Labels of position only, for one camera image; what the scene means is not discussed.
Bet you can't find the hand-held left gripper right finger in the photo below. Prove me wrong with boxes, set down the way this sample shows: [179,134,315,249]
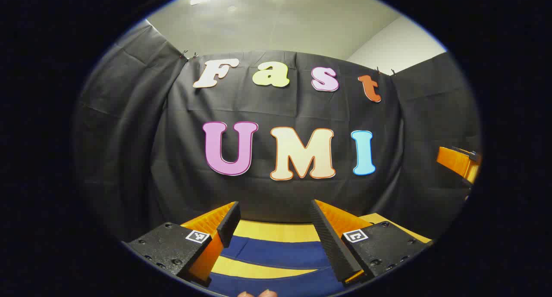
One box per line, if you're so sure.
[310,199,433,287]

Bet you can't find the blue denim jeans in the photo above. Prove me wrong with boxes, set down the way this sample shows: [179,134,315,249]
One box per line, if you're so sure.
[207,235,348,297]

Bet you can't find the black backdrop cloth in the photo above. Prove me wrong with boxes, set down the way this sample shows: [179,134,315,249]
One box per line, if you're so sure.
[72,20,483,246]

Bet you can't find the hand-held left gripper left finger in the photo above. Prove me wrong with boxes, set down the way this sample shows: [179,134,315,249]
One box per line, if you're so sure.
[122,201,241,288]

